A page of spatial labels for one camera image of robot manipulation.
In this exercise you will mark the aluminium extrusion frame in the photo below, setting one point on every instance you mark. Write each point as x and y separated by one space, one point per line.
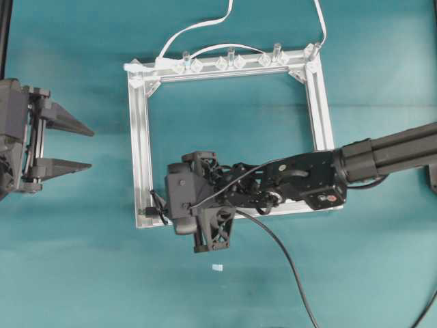
253 113

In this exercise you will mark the small light blue piece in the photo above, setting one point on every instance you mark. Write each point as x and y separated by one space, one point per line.
217 267

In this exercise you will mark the clear middle post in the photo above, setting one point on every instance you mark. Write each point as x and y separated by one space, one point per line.
231 58

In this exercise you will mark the black vertical post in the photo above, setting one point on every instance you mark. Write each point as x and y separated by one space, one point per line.
6 15

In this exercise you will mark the clear post with blue band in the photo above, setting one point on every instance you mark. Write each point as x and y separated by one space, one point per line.
186 58

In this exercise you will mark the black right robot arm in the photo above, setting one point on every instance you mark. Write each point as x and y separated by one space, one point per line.
321 179

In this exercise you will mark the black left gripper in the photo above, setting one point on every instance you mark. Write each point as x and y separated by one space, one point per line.
25 112

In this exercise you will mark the clear corner post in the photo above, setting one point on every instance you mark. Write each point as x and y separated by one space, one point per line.
315 51

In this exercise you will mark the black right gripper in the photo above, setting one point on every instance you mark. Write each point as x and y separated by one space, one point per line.
191 205

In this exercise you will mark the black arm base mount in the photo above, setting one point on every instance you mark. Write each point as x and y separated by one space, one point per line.
431 175

